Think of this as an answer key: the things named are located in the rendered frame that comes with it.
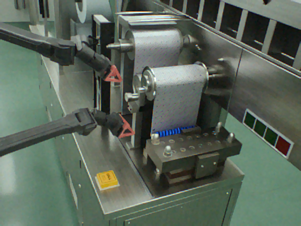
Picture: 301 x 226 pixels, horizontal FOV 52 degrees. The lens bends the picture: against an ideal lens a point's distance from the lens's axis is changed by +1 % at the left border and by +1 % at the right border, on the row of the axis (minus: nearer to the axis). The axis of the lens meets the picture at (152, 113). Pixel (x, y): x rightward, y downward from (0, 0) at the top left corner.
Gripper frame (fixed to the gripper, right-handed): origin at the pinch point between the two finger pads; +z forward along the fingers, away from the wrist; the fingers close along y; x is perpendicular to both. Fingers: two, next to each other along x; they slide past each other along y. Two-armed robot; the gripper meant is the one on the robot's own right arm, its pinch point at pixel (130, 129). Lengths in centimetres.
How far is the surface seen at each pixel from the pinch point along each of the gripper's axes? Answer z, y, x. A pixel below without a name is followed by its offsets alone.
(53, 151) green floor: 40, -137, -98
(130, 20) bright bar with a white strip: -11.6, -29.2, 38.3
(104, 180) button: -5.3, 11.5, -20.4
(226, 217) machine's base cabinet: 59, 26, -16
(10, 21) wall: 28, -558, -90
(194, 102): 21.5, 0.8, 23.6
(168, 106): 10.4, 0.7, 16.5
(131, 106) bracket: -0.5, -7.8, 7.7
